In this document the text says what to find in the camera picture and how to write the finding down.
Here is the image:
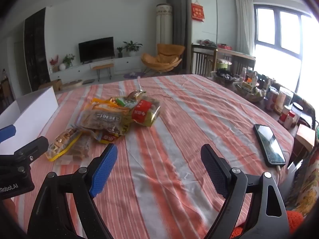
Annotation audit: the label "window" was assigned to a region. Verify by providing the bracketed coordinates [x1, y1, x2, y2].
[253, 4, 319, 95]

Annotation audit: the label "woven basket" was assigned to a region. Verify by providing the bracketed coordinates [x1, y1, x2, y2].
[233, 82, 266, 102]

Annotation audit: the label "red wall hanging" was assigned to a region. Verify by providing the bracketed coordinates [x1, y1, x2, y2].
[191, 2, 205, 22]

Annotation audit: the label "orange striped tablecloth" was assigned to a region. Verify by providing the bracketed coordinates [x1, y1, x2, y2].
[10, 74, 296, 239]

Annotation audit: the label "green white snack packet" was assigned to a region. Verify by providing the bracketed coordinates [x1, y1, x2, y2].
[116, 97, 137, 109]

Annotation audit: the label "wooden stool with metal legs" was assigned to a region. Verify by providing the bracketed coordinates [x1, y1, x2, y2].
[91, 63, 114, 81]

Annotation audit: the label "clear blue-edged snack packet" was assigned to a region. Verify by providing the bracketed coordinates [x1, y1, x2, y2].
[96, 129, 120, 143]

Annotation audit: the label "large green potted plant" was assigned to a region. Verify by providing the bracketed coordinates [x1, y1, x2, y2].
[123, 40, 143, 57]

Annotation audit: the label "round wooden board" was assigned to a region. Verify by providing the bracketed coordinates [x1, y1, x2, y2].
[61, 79, 83, 89]

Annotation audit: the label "cardboard box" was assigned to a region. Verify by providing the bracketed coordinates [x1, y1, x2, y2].
[38, 79, 63, 91]

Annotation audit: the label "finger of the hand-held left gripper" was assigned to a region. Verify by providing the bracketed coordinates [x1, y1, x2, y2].
[14, 136, 49, 166]
[0, 125, 17, 143]

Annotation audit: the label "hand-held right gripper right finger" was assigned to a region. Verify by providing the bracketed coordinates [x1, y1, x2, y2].
[201, 144, 289, 239]

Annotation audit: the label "clear glass jar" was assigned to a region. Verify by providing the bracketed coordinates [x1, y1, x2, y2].
[275, 87, 294, 107]

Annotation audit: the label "black television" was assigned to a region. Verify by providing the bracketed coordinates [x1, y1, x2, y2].
[78, 37, 115, 63]

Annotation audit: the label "red flowers in vase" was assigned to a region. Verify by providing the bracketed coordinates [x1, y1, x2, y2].
[49, 55, 59, 72]

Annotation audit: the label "black display cabinet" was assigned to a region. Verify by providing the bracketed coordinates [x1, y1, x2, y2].
[24, 7, 51, 92]

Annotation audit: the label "orange knitted cushion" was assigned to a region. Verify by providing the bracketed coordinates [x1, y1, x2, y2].
[229, 210, 304, 239]

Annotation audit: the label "orange snack packet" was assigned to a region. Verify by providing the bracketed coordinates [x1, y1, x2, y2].
[90, 98, 120, 110]

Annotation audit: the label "clear packet with grey cake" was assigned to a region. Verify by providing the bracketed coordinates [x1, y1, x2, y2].
[80, 105, 130, 136]

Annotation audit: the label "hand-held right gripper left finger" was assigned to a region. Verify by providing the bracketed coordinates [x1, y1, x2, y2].
[27, 143, 118, 239]

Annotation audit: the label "red label snack packet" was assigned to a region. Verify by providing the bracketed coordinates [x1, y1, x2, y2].
[130, 97, 161, 128]

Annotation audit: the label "green plant with white vase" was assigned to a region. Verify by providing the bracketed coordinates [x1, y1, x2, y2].
[59, 54, 75, 70]

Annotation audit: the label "white board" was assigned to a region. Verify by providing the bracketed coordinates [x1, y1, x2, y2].
[0, 86, 59, 156]

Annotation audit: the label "yellow-edged biscuit packet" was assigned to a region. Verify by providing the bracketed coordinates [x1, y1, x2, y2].
[45, 127, 83, 162]

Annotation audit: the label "wooden slatted desk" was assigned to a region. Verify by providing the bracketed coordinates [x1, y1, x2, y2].
[191, 43, 257, 76]

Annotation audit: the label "covered standing air conditioner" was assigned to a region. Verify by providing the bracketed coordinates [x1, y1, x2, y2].
[156, 3, 173, 46]

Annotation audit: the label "white curtain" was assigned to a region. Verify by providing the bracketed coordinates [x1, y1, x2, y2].
[235, 0, 255, 55]

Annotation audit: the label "floral cloth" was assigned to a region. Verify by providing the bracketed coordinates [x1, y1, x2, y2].
[285, 127, 319, 217]

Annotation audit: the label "orange lounge chair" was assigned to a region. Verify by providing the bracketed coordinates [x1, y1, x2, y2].
[141, 43, 186, 74]

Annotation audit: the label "black smartphone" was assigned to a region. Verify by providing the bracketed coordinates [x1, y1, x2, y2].
[253, 124, 287, 167]

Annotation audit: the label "dark basket of items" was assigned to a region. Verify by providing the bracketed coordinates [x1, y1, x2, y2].
[211, 70, 237, 85]

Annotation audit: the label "grey curtain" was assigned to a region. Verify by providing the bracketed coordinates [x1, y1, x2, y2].
[166, 0, 192, 47]

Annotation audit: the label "red white bottle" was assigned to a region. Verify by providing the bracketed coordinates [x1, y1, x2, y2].
[279, 105, 291, 126]
[284, 110, 296, 129]

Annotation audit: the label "clear brown biscuit packet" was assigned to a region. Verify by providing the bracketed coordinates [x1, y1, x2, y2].
[56, 132, 96, 165]

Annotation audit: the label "white television cabinet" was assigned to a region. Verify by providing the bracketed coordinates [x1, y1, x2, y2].
[48, 55, 147, 85]

